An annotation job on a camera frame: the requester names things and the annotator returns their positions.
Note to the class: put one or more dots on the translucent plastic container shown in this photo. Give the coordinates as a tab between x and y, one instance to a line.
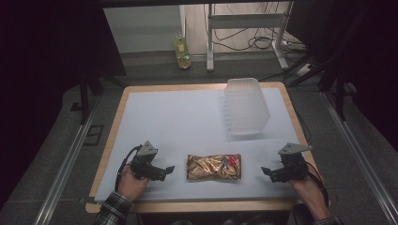
246	108

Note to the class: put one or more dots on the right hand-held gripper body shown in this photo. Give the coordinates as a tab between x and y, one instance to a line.
292	164

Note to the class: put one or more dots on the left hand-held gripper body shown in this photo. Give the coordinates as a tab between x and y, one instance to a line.
143	162

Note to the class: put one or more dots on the gold foil snack packet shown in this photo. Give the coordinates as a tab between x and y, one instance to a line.
214	167

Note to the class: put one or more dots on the person's left hand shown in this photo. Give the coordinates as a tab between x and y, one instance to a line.
130	185

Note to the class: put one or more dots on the black floor plate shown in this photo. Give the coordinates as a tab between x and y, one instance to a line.
94	135

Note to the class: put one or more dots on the black stand legs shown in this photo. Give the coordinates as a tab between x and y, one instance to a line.
84	93
331	81

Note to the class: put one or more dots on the dark curtain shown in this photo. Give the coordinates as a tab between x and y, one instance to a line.
47	62
359	56

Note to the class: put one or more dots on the white table mat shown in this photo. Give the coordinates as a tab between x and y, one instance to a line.
175	125

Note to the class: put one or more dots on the person's right hand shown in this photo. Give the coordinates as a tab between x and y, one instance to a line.
309	197

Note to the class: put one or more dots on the white metal desk frame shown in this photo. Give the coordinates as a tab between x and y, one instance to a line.
244	21

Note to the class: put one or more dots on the white power strip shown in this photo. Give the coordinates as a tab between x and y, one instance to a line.
303	70

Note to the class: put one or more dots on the yellow-green bottle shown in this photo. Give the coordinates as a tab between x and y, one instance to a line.
182	51

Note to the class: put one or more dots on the aluminium floor rail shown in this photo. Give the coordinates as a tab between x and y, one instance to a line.
67	162
359	153

